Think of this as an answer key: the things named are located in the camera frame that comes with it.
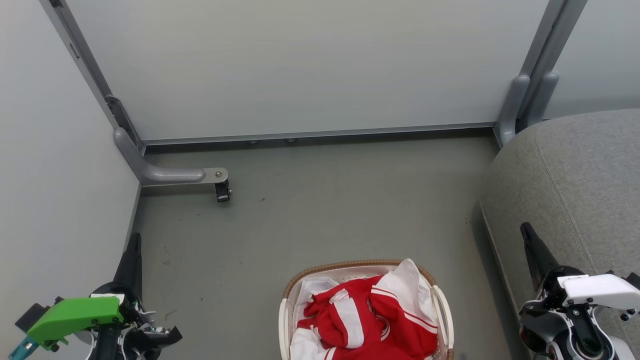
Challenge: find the grey double partition post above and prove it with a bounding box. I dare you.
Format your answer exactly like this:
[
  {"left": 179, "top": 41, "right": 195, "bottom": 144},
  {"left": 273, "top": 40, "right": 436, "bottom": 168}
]
[{"left": 520, "top": 0, "right": 588, "bottom": 131}]

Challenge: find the grey fabric sofa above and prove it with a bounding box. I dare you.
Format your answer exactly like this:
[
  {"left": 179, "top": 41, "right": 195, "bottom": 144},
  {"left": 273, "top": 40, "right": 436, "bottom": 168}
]
[{"left": 480, "top": 109, "right": 640, "bottom": 360}]

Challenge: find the grey metal partition foot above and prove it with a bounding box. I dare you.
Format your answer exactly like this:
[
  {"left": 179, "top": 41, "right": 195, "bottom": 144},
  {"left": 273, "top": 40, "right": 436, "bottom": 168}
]
[{"left": 114, "top": 127, "right": 230, "bottom": 188}]

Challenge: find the white wicker-rimmed laundry basket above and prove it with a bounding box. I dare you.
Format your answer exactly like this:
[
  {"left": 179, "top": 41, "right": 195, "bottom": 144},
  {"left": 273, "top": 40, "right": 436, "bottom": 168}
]
[{"left": 278, "top": 258, "right": 455, "bottom": 360}]

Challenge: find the red garment wide white band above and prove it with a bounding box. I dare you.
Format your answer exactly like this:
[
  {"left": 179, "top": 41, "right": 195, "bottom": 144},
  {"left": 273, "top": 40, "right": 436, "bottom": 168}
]
[{"left": 297, "top": 277, "right": 396, "bottom": 360}]

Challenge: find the grey partition corner post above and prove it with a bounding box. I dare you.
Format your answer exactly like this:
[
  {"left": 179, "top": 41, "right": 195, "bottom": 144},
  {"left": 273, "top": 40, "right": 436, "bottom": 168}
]
[{"left": 40, "top": 0, "right": 146, "bottom": 151}]

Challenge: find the grey rounded post foot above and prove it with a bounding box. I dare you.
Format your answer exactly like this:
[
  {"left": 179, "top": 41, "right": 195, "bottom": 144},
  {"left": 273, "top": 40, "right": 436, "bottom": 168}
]
[
  {"left": 498, "top": 75, "right": 531, "bottom": 146},
  {"left": 525, "top": 72, "right": 560, "bottom": 126}
]

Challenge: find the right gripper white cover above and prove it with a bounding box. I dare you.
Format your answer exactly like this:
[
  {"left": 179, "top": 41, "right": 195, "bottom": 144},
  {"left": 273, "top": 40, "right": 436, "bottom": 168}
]
[{"left": 520, "top": 222, "right": 640, "bottom": 322}]

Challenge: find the white basket liner cloth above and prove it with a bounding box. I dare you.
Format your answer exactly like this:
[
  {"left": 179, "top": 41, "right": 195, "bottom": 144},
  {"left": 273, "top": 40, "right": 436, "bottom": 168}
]
[{"left": 291, "top": 265, "right": 441, "bottom": 360}]

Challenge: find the grey partition bottom rail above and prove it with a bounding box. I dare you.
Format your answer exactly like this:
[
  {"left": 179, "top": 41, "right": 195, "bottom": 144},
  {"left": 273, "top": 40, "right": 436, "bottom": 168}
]
[{"left": 142, "top": 122, "right": 496, "bottom": 147}]

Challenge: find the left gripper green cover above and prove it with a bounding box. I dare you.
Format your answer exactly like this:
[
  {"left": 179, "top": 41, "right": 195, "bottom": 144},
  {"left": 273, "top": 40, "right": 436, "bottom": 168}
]
[{"left": 15, "top": 232, "right": 183, "bottom": 353}]

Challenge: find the black cable teal connector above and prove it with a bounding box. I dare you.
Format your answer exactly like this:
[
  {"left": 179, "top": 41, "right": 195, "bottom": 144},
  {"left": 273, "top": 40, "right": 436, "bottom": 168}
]
[{"left": 8, "top": 336, "right": 40, "bottom": 360}]

